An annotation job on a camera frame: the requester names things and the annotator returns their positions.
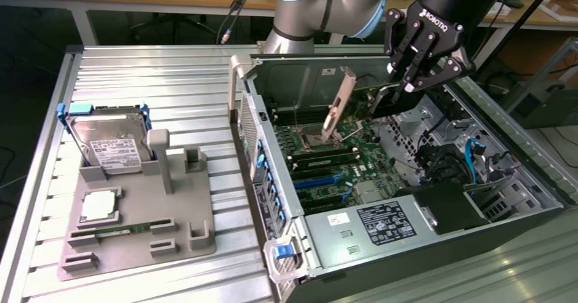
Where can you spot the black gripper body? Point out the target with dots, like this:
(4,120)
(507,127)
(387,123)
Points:
(455,8)

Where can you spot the graphics card with black fan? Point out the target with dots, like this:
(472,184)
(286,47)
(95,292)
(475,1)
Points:
(380,107)

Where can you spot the perforated metal disk bay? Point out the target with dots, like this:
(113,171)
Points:
(412,122)

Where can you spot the black tripod pole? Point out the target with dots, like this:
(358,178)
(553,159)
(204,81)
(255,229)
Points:
(542,1)

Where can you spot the dark grey box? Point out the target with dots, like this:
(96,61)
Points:
(550,107)

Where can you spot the metal socket cover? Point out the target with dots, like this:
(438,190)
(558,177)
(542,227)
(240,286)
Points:
(352,132)

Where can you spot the CPU socket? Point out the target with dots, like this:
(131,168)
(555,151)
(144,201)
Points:
(311,137)

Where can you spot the green motherboard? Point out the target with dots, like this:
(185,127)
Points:
(360,167)

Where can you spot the installed black RAM stick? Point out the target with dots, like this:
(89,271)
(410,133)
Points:
(323,162)

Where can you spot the blue expansion slot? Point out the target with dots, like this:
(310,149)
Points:
(315,182)

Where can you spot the black expansion slot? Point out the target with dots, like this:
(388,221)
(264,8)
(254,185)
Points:
(323,203)

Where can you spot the silver power supply unit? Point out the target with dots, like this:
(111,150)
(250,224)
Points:
(343,235)

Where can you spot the black open PC case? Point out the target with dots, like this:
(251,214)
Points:
(406,272)

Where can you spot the blue case latch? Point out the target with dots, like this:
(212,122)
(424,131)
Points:
(282,252)

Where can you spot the silver hard disk drive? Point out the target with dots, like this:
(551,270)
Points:
(108,140)

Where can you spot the blue disk caddy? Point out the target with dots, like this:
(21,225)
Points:
(80,109)

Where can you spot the grey parts rack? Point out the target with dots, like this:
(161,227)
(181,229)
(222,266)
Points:
(135,201)

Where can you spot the silver CPU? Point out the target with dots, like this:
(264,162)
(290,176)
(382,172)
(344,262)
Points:
(99,205)

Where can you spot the green RAM stick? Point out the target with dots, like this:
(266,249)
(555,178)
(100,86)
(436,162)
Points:
(125,230)

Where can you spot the aluminium frame stand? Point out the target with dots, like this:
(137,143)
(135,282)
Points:
(571,46)

